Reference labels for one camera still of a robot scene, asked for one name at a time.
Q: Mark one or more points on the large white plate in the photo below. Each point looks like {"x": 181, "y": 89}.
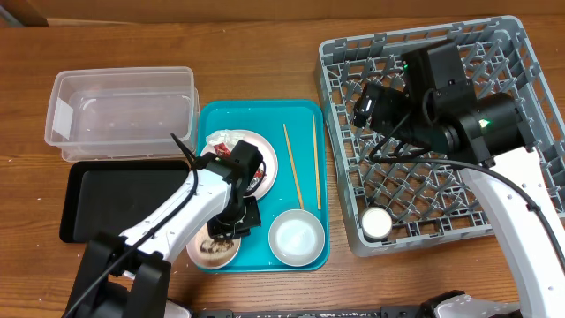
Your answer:
{"x": 269, "y": 156}

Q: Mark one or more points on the small pink bowl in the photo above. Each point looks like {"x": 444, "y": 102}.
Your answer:
{"x": 206, "y": 261}

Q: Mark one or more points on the right wooden chopstick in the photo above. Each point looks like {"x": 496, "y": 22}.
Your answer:
{"x": 316, "y": 163}

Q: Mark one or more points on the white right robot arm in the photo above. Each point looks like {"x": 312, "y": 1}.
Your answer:
{"x": 492, "y": 146}

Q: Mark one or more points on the black rail at table edge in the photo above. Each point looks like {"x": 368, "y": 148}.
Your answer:
{"x": 449, "y": 304}

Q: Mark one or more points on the clear plastic waste bin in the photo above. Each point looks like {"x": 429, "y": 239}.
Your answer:
{"x": 122, "y": 113}

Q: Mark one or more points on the red foil snack wrapper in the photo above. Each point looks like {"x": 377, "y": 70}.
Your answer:
{"x": 223, "y": 150}

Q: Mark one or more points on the grey plastic dishwasher rack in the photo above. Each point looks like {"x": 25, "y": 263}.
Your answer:
{"x": 429, "y": 204}

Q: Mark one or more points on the black rectangular waste tray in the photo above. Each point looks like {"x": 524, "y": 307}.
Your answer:
{"x": 112, "y": 196}

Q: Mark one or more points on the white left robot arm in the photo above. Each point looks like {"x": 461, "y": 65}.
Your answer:
{"x": 128, "y": 275}

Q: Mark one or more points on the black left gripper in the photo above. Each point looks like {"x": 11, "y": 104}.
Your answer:
{"x": 218, "y": 229}

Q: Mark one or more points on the left wooden chopstick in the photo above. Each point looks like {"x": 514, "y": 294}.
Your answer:
{"x": 293, "y": 168}

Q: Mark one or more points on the brown food scrap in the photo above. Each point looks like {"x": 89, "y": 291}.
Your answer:
{"x": 213, "y": 247}

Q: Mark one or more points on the teal plastic serving tray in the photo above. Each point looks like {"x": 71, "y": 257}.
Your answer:
{"x": 266, "y": 118}

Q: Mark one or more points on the wooden chopstick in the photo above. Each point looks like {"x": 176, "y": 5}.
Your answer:
{"x": 316, "y": 163}
{"x": 293, "y": 168}

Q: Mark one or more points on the grey ceramic bowl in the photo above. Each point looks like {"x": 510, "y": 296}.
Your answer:
{"x": 296, "y": 238}

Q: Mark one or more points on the white paper cup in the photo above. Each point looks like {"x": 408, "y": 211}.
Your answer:
{"x": 376, "y": 223}

